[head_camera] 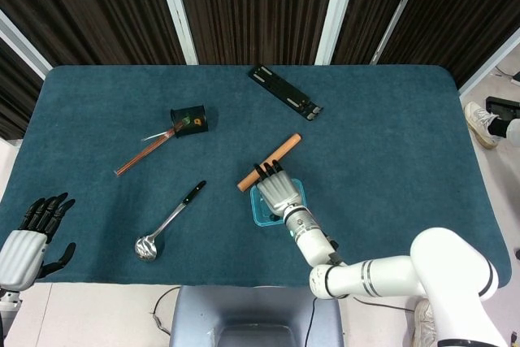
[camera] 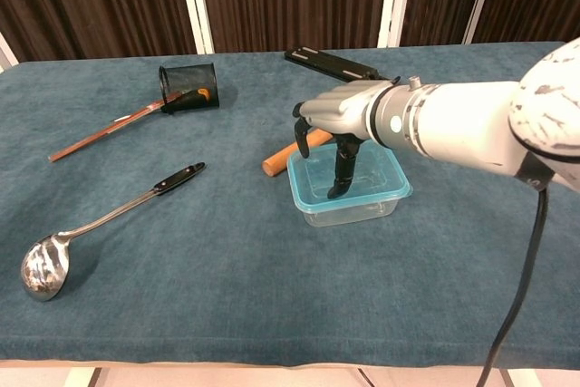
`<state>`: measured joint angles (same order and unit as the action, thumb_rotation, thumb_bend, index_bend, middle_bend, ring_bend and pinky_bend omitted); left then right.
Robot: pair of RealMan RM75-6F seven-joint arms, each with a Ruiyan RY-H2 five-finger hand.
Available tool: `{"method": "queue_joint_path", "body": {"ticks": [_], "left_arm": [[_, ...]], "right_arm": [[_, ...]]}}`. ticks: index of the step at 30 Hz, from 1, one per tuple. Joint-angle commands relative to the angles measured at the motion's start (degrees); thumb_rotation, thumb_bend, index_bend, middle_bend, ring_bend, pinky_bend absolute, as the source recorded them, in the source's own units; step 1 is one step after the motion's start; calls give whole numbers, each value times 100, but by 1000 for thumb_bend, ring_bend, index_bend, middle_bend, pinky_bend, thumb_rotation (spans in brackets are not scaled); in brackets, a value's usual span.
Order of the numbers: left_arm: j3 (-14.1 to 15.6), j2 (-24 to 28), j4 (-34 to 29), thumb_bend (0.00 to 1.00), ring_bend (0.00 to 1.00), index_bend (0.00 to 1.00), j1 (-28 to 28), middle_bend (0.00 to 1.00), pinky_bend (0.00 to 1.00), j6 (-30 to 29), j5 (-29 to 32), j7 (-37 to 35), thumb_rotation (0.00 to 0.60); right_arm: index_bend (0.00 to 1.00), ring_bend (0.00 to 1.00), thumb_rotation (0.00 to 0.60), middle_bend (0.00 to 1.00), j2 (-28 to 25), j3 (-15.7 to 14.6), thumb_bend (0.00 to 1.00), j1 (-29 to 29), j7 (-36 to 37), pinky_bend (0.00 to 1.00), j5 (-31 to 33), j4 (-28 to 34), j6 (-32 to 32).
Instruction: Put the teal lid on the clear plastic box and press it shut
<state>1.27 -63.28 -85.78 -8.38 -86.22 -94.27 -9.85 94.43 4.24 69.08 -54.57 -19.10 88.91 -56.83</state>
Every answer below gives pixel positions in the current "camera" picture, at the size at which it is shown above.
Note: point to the reddish brown chopstick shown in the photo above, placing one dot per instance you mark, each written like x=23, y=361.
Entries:
x=113, y=128
x=68, y=152

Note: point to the wooden rolling pin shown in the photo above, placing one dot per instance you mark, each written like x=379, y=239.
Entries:
x=281, y=160

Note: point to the black mesh pen cup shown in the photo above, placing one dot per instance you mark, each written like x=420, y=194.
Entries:
x=195, y=76

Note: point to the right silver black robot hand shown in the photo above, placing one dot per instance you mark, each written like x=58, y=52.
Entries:
x=340, y=108

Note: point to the black flat folding stand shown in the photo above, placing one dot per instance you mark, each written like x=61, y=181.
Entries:
x=326, y=63

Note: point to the blue velvet tablecloth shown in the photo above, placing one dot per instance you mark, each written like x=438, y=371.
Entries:
x=226, y=269

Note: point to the black tool with orange grip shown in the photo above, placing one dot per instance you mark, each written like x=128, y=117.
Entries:
x=190, y=99

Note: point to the teal container lid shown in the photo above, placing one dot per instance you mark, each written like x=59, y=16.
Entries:
x=308, y=192

